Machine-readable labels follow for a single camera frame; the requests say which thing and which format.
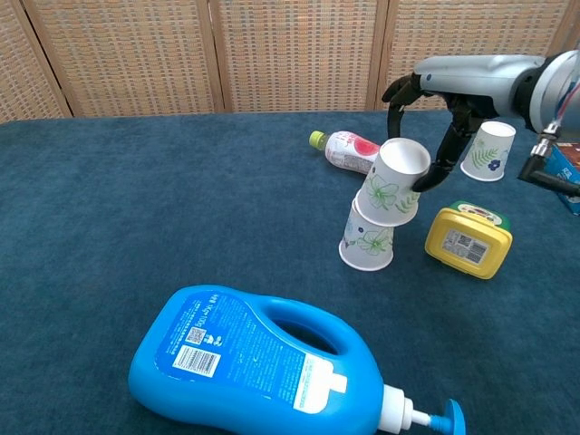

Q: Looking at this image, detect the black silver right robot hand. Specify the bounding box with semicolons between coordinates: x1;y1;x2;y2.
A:
382;53;529;192

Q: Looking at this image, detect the white floral paper cup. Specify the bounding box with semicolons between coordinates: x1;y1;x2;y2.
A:
459;120;517;183
353;138;432;227
338;198;394;273

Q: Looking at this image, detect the blue chocolate cookie box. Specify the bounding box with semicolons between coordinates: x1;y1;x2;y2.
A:
541;142;580;217

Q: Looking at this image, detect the pink white drink bottle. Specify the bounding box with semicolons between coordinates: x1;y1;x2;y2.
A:
309;130;382;176

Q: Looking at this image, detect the yellow green lidded tub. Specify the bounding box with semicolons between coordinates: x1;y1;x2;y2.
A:
424;200;515;280

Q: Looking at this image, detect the woven bamboo folding screen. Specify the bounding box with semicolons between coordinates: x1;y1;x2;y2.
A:
0;0;580;123

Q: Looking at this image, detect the dark blue felt table mat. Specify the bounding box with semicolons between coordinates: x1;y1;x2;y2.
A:
0;110;580;435

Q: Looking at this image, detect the blue detergent pump bottle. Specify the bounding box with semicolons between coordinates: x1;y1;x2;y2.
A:
127;284;467;435

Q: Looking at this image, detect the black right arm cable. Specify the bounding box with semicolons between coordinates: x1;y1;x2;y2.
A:
517;81;580;198

